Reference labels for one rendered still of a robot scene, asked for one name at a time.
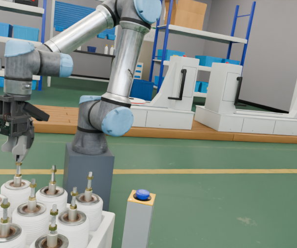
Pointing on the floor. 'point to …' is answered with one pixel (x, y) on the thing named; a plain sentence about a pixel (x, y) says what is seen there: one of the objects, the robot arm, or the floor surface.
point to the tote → (141, 89)
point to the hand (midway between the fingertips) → (20, 157)
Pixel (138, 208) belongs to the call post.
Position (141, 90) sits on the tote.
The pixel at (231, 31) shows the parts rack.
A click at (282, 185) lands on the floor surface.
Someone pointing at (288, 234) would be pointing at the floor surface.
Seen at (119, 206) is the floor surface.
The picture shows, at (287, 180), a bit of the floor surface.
